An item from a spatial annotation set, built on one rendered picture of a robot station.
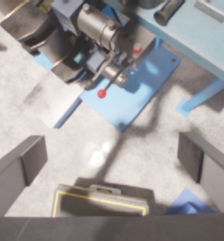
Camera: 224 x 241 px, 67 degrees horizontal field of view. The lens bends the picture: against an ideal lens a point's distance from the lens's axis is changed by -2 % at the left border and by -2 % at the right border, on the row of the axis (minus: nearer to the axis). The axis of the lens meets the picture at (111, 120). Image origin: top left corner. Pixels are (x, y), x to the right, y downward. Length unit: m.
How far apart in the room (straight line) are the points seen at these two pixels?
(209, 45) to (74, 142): 1.36
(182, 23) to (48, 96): 1.31
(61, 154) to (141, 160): 0.75
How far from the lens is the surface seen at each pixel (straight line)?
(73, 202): 1.40
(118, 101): 1.51
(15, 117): 2.00
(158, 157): 1.60
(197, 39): 0.65
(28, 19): 0.88
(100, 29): 0.73
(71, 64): 1.25
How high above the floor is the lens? 1.58
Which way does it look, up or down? 79 degrees down
